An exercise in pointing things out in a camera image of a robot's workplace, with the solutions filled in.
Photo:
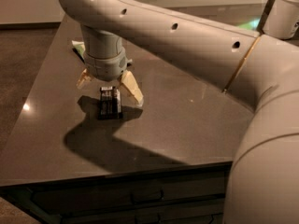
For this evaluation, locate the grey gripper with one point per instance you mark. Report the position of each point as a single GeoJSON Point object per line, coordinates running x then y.
{"type": "Point", "coordinates": [105, 66]}

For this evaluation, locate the black rxbar chocolate bar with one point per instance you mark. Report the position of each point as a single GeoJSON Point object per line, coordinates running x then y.
{"type": "Point", "coordinates": [110, 103]}

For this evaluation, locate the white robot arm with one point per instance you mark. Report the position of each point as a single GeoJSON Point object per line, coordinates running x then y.
{"type": "Point", "coordinates": [259, 70]}

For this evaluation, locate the green chip bag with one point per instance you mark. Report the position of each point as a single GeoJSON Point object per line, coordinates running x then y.
{"type": "Point", "coordinates": [79, 48]}

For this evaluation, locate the dark upper drawer front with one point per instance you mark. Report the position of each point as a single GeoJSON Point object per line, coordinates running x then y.
{"type": "Point", "coordinates": [77, 201]}

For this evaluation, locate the dark drawer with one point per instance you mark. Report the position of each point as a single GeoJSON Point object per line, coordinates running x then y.
{"type": "Point", "coordinates": [77, 201]}
{"type": "Point", "coordinates": [201, 212]}

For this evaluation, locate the dark lower drawer front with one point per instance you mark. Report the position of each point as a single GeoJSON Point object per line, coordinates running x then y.
{"type": "Point", "coordinates": [201, 212]}

